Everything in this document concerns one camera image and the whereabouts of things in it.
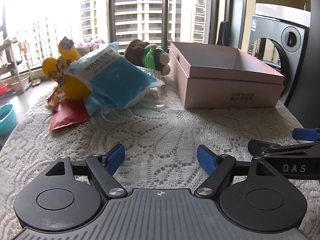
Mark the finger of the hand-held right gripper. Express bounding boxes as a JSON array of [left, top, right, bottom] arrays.
[[247, 139, 320, 158], [293, 127, 320, 142]]

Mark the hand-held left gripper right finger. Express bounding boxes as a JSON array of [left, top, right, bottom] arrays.
[[194, 144, 278, 199]]

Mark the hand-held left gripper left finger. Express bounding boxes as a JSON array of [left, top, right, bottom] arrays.
[[45, 144, 128, 202]]

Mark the red packet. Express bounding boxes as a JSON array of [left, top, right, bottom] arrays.
[[49, 99, 90, 132]]

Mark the pink cardboard box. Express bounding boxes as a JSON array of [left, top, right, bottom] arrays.
[[169, 42, 285, 109]]

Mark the blue and white wipes packet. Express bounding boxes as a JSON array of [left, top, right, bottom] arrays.
[[64, 42, 165, 110]]

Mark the clear cotton swabs packet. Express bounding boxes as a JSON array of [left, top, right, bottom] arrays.
[[136, 66, 165, 100]]

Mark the green crocheted doll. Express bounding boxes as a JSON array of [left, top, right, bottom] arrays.
[[141, 44, 172, 75]]

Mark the white lace tablecloth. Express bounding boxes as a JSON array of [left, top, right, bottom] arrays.
[[0, 72, 320, 230]]

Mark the grey washing machine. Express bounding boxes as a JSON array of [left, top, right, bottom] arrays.
[[247, 3, 312, 108]]

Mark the teal plastic basin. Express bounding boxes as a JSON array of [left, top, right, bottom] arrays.
[[0, 104, 17, 137]]

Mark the potted pink orchid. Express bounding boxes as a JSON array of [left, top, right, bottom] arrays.
[[75, 38, 107, 53]]

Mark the dark hanging cloth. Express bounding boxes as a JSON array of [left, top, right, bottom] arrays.
[[216, 21, 230, 47]]

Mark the metal shelf rack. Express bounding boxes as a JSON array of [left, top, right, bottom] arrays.
[[0, 39, 32, 98]]

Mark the dark framed door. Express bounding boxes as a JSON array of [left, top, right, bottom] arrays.
[[224, 0, 248, 49]]

